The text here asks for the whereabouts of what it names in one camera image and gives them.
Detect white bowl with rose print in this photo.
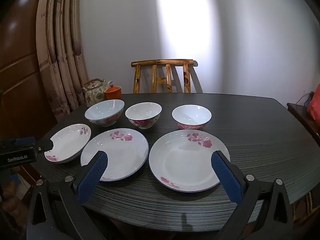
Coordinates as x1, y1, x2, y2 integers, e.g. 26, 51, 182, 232
125, 102, 162, 129

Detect beige patterned curtain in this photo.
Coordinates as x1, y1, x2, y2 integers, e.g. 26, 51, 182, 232
36, 0, 90, 117

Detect red plastic bag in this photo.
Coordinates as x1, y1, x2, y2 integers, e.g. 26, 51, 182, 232
307, 82, 320, 127

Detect blue cable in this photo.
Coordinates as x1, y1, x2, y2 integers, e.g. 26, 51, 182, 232
297, 91, 315, 106

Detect orange lidded cup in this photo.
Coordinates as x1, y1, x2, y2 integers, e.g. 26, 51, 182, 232
104, 85, 122, 100

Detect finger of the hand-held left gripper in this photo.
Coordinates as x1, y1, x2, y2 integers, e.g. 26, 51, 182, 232
34, 139, 56, 154
14, 136, 36, 147

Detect medium blue-rimmed floral plate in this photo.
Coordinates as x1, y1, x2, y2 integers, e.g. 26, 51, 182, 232
80, 128, 149, 181

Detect large blue-rimmed floral plate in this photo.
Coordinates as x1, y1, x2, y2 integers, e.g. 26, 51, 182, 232
149, 130, 230, 193

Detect wooden chair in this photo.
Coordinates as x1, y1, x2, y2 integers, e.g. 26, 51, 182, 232
131, 59, 199, 94

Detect small deep floral plate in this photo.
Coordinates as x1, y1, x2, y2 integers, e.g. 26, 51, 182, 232
44, 123, 92, 164

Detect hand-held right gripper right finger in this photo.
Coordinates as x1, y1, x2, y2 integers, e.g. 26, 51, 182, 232
211, 150, 293, 240

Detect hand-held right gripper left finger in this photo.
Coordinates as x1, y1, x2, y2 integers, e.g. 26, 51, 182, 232
26, 150, 110, 240

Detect brown wooden door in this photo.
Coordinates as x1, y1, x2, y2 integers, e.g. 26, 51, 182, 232
0, 0, 59, 143

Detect dark wooden side table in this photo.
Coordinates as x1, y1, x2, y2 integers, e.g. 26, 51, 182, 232
287, 102, 320, 145

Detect pink patterned bowl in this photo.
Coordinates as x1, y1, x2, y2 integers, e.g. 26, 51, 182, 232
172, 105, 212, 130

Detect large pale blue bowl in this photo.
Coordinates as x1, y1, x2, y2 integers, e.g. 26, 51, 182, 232
84, 99, 125, 127

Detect floral ceramic teapot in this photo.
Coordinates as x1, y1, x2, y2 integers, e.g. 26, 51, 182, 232
82, 79, 113, 108

